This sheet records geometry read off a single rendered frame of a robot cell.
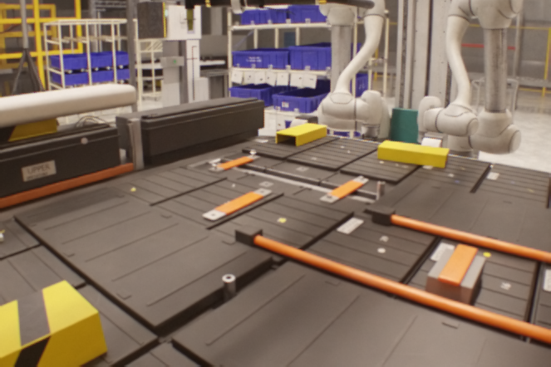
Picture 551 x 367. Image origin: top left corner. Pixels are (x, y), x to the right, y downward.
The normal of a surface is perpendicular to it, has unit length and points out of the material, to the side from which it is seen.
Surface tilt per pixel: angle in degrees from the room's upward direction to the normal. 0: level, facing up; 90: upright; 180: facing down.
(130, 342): 0
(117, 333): 0
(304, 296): 0
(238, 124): 90
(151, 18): 90
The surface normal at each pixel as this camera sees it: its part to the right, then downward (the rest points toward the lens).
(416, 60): -0.58, 0.22
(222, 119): 0.79, 0.17
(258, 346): 0.00, -0.96
